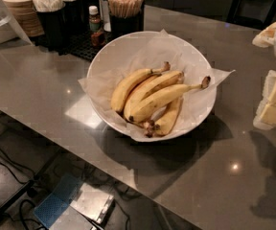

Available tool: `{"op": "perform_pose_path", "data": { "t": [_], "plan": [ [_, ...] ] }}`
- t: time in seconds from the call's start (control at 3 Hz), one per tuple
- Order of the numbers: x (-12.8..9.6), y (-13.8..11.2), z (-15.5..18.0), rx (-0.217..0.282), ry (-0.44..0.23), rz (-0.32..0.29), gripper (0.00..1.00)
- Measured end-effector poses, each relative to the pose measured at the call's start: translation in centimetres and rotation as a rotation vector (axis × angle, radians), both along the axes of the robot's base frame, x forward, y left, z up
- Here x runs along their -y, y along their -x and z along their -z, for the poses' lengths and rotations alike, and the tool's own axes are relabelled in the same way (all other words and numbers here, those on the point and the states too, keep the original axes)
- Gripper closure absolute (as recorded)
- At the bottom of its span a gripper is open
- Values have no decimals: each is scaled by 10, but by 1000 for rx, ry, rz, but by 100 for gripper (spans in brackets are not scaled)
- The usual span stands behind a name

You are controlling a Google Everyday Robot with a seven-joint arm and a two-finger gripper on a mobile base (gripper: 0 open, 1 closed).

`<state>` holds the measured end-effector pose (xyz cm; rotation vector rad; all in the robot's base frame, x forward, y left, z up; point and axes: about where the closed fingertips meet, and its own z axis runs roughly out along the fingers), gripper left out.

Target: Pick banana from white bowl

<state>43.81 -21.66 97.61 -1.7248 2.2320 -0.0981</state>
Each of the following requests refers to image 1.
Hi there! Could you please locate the yellow banana long stem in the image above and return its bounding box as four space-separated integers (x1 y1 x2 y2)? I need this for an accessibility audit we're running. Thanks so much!
126 76 211 123

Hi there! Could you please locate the stack of brown paper cups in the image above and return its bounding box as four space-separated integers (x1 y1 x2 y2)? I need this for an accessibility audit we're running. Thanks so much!
3 0 44 37

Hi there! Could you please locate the black cup of white packets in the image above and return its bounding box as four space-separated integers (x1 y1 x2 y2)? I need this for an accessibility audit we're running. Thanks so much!
33 0 66 50

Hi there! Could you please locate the small sauce bottle white cap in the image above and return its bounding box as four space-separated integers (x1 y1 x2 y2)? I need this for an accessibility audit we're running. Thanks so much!
88 6 105 47

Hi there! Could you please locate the white parchment paper liner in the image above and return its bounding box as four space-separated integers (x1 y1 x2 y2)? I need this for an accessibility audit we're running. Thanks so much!
78 29 236 143

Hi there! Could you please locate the left yellow banana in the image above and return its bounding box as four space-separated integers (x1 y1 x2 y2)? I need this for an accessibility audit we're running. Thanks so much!
110 61 171 113

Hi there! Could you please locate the black cup of wooden stirrers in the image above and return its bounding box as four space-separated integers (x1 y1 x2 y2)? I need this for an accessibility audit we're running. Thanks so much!
107 0 144 38

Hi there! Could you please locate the blue perforated box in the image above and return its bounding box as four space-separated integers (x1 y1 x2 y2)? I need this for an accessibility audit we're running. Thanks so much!
34 173 82 229

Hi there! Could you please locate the black cup rear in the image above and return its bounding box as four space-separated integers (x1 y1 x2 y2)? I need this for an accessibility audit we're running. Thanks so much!
62 0 84 35

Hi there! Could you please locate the middle yellow banana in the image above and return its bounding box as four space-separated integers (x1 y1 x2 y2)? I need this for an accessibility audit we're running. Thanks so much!
124 70 184 120

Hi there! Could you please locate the black floor cable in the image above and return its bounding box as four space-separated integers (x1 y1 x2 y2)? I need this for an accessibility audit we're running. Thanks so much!
0 131 36 185

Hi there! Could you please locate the silver metal box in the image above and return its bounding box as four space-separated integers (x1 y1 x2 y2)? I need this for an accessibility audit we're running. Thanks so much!
70 183 114 224

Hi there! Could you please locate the bottom yellow banana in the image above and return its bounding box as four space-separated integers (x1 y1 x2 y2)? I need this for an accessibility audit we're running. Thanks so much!
144 97 183 137

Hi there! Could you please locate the white bowl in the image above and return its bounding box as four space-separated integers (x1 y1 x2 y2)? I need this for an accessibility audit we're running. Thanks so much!
86 30 218 143

